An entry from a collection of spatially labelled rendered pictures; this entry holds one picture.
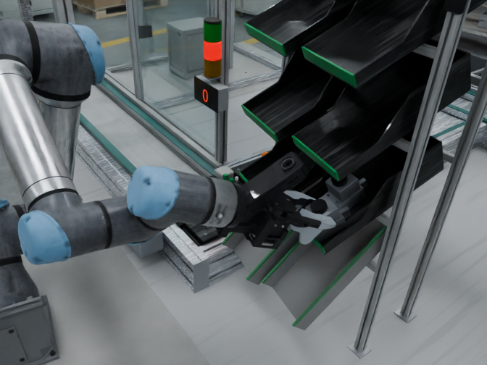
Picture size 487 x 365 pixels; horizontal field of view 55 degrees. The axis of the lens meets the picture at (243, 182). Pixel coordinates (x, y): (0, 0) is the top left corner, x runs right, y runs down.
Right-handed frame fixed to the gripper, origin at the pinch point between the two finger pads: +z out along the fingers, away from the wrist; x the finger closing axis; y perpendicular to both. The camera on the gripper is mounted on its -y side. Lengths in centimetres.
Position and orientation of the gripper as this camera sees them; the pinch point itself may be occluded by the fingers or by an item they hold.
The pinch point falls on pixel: (323, 211)
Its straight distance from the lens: 85.1
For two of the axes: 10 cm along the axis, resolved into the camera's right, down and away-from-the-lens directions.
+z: 8.1, 1.7, 5.6
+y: -4.4, 8.1, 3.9
